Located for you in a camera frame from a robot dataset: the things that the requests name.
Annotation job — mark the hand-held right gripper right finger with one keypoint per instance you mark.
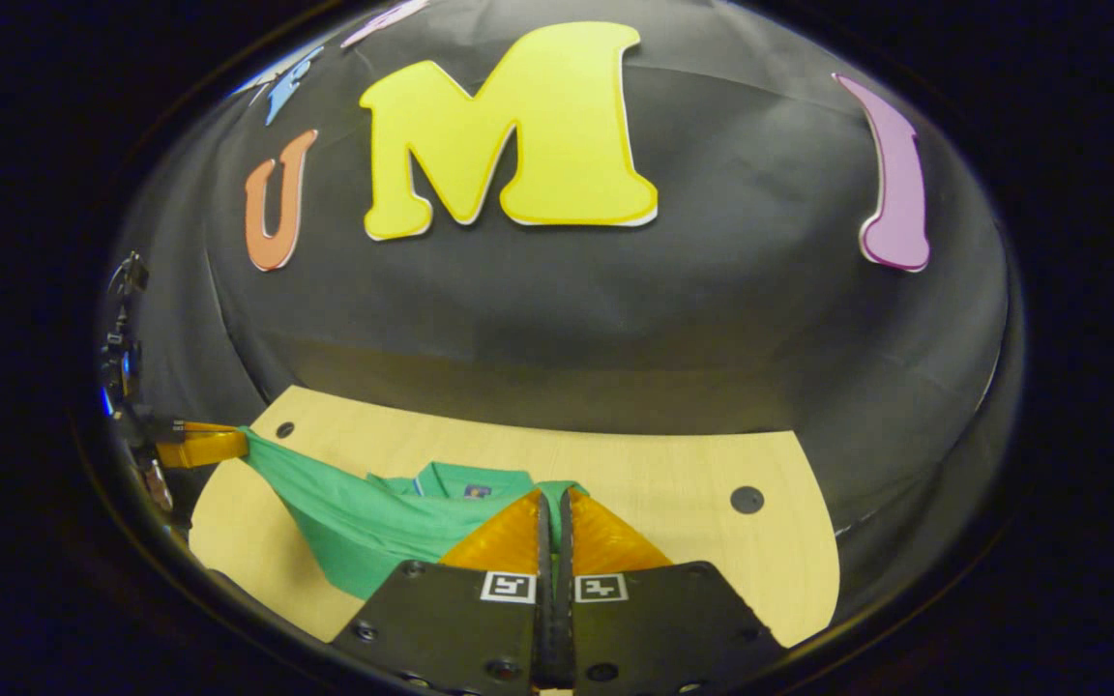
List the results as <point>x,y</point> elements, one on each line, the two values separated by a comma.
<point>654,628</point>

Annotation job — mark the black backdrop cloth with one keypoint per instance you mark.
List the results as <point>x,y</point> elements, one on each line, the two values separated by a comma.
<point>663,319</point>

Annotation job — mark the black table grommet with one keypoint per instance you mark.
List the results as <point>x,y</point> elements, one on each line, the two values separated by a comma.
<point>747,499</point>
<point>284,428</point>

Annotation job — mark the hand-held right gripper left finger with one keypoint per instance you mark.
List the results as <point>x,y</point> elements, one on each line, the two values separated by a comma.
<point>460,628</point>

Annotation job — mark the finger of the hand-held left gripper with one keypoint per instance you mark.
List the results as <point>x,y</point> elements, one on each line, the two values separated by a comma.
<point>199,447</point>

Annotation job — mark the green T-shirt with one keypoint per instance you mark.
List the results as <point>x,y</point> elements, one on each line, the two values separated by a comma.
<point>364,527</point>

